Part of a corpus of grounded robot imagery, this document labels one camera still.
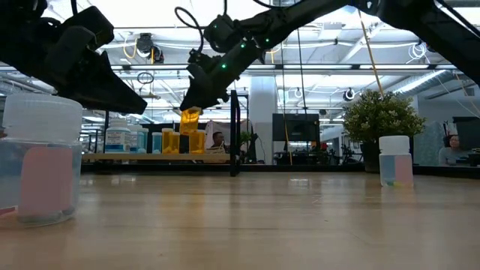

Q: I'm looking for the clear bottle pink blue label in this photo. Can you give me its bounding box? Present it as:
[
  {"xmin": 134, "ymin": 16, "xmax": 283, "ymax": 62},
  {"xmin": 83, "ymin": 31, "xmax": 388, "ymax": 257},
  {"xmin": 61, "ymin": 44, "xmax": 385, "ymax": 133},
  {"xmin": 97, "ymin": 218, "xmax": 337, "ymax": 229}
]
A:
[
  {"xmin": 0, "ymin": 92, "xmax": 83, "ymax": 228},
  {"xmin": 378, "ymin": 135, "xmax": 414, "ymax": 188}
]

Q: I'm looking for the black hanging cable with coil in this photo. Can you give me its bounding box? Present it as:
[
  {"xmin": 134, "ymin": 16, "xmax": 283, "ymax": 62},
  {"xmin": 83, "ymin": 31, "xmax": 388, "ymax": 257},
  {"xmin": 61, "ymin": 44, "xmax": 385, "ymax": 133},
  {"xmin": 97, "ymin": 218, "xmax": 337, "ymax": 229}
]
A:
[{"xmin": 295, "ymin": 28, "xmax": 308, "ymax": 116}]

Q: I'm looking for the black metal rig frame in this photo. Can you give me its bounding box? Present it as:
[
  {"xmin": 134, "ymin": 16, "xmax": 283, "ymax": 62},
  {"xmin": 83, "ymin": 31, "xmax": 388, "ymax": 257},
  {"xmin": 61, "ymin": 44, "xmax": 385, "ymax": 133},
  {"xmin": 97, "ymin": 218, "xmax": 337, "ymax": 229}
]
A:
[{"xmin": 80, "ymin": 163, "xmax": 480, "ymax": 179}]

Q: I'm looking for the medium orange pill bottle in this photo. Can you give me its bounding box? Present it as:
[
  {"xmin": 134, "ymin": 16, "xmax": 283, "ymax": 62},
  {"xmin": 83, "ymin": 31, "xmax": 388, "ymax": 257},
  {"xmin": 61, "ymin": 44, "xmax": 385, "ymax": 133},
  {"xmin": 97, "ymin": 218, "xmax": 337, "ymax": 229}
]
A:
[{"xmin": 188, "ymin": 130, "xmax": 207, "ymax": 155}]

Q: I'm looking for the long ceiling light bar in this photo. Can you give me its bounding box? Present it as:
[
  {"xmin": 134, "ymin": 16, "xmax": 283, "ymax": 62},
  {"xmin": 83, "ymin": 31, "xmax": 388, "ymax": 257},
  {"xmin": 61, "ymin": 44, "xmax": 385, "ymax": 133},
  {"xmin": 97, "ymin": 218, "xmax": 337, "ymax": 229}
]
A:
[{"xmin": 110, "ymin": 64, "xmax": 457, "ymax": 71}]

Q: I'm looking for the yellow hanging cable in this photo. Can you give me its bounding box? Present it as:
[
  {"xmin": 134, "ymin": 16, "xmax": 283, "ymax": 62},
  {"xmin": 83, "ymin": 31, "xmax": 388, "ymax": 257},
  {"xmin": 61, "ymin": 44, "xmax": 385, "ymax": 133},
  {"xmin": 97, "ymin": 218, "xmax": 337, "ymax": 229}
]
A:
[{"xmin": 356, "ymin": 7, "xmax": 386, "ymax": 98}]

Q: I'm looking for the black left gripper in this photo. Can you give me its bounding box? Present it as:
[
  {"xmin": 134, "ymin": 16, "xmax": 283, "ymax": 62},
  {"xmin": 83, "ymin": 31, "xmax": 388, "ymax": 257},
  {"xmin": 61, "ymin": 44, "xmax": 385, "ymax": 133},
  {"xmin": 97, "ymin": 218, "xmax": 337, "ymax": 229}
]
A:
[{"xmin": 0, "ymin": 0, "xmax": 149, "ymax": 116}]

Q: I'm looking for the potted green plant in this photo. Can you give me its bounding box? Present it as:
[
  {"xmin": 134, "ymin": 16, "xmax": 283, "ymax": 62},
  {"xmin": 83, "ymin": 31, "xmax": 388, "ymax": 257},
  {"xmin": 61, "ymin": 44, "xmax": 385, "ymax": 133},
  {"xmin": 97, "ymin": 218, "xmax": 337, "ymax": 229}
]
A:
[{"xmin": 342, "ymin": 88, "xmax": 428, "ymax": 174}]

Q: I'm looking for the blue pill bottle white cap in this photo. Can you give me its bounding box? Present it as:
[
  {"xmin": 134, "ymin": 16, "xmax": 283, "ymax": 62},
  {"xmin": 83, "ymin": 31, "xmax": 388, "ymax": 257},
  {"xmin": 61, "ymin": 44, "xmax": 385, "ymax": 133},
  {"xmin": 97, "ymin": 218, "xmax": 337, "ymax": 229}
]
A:
[
  {"xmin": 141, "ymin": 127, "xmax": 151, "ymax": 155},
  {"xmin": 151, "ymin": 131, "xmax": 164, "ymax": 155}
]

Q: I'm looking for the dark monitor screen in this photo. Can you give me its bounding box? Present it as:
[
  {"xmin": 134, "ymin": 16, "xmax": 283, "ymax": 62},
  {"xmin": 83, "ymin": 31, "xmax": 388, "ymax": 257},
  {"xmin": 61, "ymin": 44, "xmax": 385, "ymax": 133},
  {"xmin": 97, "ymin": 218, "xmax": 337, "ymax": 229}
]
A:
[{"xmin": 452, "ymin": 116, "xmax": 480, "ymax": 151}]

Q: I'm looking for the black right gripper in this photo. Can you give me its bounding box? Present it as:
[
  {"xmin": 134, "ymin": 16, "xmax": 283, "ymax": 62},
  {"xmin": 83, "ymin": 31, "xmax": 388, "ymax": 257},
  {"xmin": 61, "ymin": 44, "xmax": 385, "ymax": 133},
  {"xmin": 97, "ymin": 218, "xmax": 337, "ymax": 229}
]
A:
[{"xmin": 178, "ymin": 35, "xmax": 266, "ymax": 113}]

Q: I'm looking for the slim orange pill bottle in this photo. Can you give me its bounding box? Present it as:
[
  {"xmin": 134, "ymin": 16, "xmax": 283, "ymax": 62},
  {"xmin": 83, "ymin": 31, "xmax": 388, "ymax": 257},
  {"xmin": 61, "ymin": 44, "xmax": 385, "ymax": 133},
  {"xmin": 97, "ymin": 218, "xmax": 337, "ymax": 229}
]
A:
[
  {"xmin": 170, "ymin": 131, "xmax": 182, "ymax": 155},
  {"xmin": 161, "ymin": 127, "xmax": 175, "ymax": 155}
]

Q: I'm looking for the black monitor screen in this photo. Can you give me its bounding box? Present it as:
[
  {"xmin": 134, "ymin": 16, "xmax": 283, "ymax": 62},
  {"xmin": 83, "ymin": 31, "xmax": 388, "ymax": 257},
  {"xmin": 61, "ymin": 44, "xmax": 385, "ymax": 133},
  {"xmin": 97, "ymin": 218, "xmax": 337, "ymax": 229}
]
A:
[{"xmin": 272, "ymin": 113, "xmax": 321, "ymax": 143}]

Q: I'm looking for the wide orange pill bottle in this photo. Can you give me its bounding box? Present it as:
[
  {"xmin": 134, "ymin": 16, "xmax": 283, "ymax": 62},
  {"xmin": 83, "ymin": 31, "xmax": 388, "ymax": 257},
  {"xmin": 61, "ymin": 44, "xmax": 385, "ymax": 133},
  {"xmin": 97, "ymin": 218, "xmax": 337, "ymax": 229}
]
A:
[{"xmin": 178, "ymin": 106, "xmax": 203, "ymax": 136}]

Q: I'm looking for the white melatonin supplement bottle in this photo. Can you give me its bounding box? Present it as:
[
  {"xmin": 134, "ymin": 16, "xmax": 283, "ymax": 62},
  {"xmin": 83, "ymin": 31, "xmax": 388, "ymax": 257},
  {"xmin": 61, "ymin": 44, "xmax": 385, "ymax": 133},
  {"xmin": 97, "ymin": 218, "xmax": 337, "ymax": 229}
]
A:
[
  {"xmin": 129, "ymin": 124, "xmax": 146, "ymax": 155},
  {"xmin": 104, "ymin": 118, "xmax": 132, "ymax": 155}
]

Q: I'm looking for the small green background plant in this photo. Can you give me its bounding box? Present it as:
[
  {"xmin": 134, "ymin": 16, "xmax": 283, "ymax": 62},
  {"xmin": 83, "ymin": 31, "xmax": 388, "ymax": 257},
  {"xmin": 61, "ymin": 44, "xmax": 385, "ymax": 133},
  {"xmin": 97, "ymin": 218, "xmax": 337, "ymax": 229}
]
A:
[{"xmin": 239, "ymin": 130, "xmax": 251, "ymax": 152}]

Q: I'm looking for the white building column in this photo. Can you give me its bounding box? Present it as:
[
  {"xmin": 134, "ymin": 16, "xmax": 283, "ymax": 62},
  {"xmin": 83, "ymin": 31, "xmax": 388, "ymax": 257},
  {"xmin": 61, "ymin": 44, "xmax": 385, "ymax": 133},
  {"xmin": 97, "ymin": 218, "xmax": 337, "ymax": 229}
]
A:
[{"xmin": 248, "ymin": 76, "xmax": 279, "ymax": 166}]

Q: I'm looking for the thin black hanging cable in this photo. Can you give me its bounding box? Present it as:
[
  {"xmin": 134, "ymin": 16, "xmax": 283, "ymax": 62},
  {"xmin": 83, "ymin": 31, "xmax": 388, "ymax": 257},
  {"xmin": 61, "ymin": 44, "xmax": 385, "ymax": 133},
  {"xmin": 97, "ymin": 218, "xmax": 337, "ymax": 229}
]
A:
[{"xmin": 279, "ymin": 48, "xmax": 287, "ymax": 122}]

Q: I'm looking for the grey patterned partition panel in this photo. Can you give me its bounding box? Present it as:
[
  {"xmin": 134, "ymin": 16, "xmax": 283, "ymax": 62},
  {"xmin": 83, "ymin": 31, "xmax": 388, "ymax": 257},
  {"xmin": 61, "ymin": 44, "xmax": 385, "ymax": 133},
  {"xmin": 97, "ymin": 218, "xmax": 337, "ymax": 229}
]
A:
[{"xmin": 413, "ymin": 120, "xmax": 453, "ymax": 168}]

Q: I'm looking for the wooden shelf with black frame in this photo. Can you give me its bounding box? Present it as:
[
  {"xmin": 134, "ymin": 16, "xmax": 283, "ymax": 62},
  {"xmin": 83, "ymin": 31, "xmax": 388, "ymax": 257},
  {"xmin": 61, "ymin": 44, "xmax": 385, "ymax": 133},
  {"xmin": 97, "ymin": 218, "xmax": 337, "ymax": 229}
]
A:
[{"xmin": 52, "ymin": 89, "xmax": 241, "ymax": 178}]

